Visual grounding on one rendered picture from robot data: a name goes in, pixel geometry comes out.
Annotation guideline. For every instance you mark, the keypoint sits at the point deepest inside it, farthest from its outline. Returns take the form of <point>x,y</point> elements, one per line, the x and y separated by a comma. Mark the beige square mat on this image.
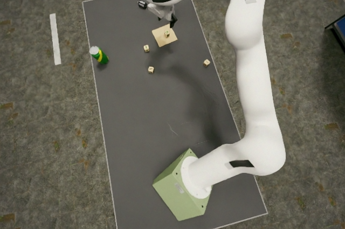
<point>160,36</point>

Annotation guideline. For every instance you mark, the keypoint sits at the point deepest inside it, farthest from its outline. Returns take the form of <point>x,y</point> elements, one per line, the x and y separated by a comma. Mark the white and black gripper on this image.
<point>169,13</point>

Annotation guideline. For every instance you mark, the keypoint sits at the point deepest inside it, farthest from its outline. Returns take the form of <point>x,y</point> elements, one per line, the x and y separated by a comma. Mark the green drink can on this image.
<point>99,55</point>

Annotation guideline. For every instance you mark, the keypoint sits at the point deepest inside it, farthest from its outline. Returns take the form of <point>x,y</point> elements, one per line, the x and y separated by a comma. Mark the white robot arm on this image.
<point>261,151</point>

